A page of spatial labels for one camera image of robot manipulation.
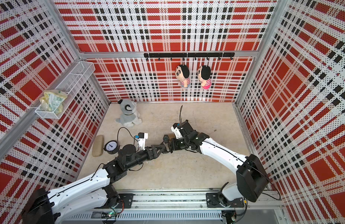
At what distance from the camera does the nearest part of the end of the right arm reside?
591mm

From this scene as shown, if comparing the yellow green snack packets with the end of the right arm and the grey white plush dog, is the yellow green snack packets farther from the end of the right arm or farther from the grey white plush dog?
the end of the right arm

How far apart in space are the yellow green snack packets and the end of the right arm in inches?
22.6
